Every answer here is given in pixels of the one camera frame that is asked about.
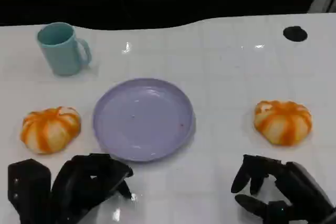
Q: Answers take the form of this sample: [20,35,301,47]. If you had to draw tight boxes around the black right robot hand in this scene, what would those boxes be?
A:
[230,154,336,224]

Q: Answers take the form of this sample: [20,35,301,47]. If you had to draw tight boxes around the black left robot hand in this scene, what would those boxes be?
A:
[50,153,134,224]

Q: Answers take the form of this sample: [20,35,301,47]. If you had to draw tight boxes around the orange white toy bread roll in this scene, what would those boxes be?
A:
[253,100,313,147]
[20,106,82,155]

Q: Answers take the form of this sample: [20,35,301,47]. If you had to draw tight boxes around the lilac plate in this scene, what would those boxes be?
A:
[92,78,196,163]

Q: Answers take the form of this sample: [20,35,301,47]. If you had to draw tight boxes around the pale green mug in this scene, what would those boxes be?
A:
[36,22,92,77]

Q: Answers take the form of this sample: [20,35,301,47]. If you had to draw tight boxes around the black round table grommet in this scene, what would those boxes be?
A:
[282,26,308,42]

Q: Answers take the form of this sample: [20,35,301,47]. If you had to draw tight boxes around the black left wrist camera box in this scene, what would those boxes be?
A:
[7,158,52,224]

